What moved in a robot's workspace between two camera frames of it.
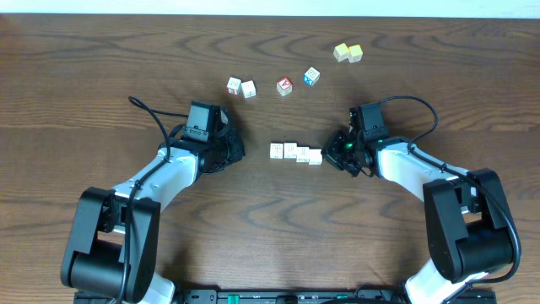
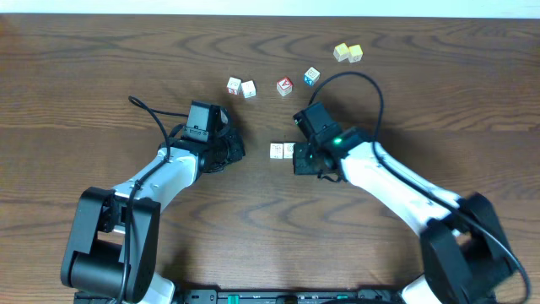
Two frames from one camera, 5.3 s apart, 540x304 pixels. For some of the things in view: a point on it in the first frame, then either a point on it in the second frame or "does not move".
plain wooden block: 276,150 does not move
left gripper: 232,147 does not move
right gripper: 331,153 → 301,165
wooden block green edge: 289,149 does not move
